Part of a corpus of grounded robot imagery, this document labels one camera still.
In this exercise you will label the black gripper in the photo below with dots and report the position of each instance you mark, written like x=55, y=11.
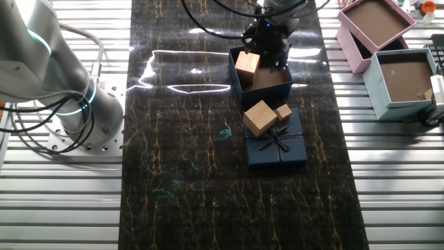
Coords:
x=272, y=34

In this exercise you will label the large wooden block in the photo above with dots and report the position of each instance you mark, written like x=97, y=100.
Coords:
x=258, y=118
x=247, y=64

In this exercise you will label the small wooden cube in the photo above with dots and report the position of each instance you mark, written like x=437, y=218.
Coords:
x=283, y=112

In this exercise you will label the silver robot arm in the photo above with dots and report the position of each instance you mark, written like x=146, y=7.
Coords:
x=34, y=62

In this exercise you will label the dark blue open gift box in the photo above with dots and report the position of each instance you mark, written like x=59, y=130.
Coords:
x=267, y=95

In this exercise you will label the dark blue ribboned box lid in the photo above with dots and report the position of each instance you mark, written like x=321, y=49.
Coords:
x=291, y=152

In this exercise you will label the pink open box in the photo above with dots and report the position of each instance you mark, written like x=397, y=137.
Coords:
x=376, y=17

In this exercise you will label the light blue open box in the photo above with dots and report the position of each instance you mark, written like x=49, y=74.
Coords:
x=378, y=97

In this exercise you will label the black gold marble mat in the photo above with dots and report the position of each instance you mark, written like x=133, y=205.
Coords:
x=190, y=156

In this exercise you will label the tiny wooden piece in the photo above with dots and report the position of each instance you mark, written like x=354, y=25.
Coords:
x=428, y=94

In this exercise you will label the orange capped bottle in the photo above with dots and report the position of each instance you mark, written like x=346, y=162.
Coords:
x=428, y=7

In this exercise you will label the black keyboard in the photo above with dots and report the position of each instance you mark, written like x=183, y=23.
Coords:
x=437, y=52

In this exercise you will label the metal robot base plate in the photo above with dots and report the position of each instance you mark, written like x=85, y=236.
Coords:
x=116, y=104

